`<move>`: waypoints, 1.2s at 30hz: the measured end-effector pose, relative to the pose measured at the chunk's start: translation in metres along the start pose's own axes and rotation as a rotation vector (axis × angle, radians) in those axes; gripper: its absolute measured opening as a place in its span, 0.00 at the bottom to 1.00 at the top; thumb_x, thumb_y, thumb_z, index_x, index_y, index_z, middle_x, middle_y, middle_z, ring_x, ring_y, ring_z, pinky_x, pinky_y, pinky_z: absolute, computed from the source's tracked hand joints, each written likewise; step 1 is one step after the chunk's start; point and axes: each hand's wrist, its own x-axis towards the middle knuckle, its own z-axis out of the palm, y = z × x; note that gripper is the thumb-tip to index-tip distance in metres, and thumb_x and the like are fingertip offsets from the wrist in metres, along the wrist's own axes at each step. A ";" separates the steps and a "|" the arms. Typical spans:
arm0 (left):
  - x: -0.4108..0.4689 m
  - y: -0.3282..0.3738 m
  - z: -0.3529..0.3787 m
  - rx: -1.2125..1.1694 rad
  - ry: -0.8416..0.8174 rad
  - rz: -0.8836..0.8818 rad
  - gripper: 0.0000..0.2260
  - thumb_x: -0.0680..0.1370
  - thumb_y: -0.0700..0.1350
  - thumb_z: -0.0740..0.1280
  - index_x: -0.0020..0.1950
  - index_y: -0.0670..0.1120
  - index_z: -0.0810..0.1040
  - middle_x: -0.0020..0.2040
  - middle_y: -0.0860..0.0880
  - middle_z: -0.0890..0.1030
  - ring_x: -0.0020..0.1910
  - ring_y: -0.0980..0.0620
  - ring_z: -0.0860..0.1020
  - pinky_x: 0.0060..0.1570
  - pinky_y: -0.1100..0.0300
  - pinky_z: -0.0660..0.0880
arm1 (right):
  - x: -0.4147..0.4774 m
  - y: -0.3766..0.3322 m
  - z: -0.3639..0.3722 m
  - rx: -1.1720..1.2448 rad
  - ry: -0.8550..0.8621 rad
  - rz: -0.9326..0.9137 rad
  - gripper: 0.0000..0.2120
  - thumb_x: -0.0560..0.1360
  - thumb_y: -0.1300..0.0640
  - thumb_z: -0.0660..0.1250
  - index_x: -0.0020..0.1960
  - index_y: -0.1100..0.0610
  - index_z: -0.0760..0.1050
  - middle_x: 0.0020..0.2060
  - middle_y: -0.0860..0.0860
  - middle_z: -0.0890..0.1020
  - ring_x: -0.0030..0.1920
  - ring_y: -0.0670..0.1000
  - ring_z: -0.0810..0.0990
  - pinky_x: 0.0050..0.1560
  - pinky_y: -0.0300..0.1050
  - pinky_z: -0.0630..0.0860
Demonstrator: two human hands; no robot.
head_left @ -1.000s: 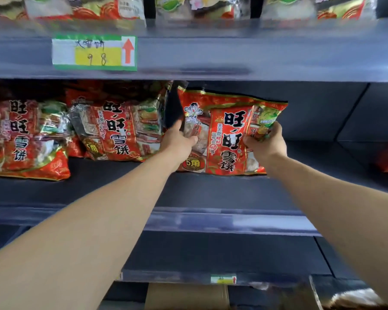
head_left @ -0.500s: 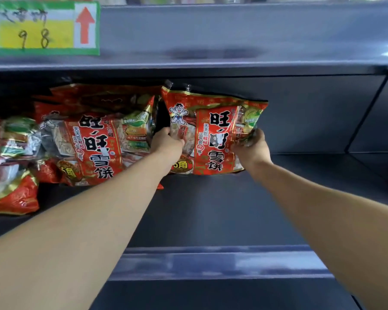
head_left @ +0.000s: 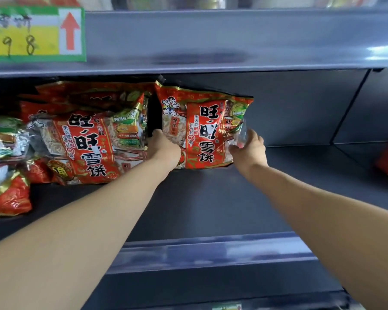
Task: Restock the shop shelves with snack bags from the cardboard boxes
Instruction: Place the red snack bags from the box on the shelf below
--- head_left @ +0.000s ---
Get person's right hand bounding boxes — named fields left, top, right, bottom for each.
left=228, top=129, right=269, bottom=181

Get person's left hand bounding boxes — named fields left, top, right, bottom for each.
left=147, top=129, right=181, bottom=173

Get dark grey metal shelf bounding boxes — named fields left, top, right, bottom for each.
left=0, top=0, right=388, bottom=310
left=329, top=67, right=388, bottom=217

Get person's right forearm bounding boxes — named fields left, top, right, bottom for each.
left=245, top=164, right=388, bottom=310

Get person's left forearm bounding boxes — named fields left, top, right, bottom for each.
left=0, top=158, right=172, bottom=310

